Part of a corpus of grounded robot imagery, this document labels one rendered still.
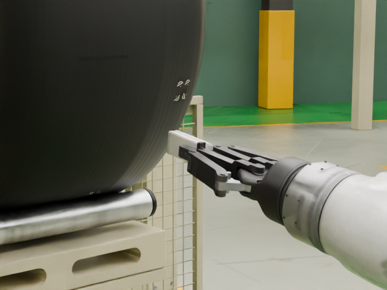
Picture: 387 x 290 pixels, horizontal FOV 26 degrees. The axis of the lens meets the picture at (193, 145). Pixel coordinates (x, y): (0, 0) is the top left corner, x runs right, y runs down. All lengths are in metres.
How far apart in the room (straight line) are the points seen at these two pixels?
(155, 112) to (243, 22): 9.60
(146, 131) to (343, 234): 0.42
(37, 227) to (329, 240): 0.49
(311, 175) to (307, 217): 0.04
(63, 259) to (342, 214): 0.50
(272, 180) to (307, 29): 10.15
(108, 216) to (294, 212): 0.44
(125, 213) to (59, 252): 0.13
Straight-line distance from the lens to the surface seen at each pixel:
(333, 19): 11.18
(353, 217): 0.81
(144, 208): 1.28
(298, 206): 0.86
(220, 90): 10.67
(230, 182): 0.92
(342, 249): 0.82
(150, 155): 1.19
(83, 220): 1.22
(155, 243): 1.28
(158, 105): 1.13
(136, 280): 1.27
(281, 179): 0.89
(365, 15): 8.59
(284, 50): 10.36
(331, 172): 0.87
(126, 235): 1.26
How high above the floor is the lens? 1.20
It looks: 9 degrees down
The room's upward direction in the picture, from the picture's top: straight up
